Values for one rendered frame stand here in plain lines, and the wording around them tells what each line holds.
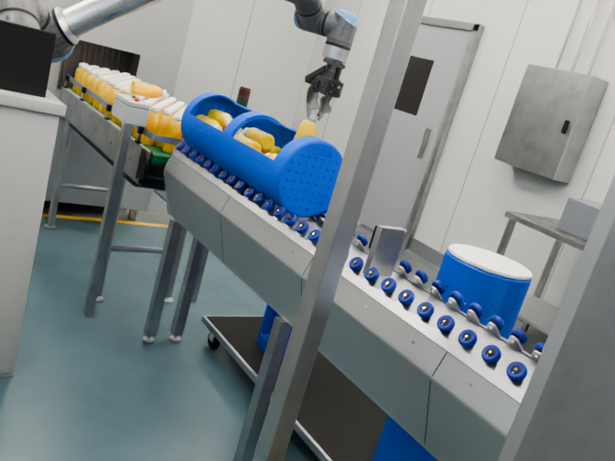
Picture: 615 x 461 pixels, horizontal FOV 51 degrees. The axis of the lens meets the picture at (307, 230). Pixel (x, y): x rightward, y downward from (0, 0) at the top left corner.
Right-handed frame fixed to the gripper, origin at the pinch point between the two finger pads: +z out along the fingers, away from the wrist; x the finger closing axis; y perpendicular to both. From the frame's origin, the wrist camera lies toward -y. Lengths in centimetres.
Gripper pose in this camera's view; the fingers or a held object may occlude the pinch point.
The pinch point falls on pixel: (313, 115)
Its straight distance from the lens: 231.7
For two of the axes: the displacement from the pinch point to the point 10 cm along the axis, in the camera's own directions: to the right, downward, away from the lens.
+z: -2.9, 9.2, 2.4
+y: 5.3, 3.7, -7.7
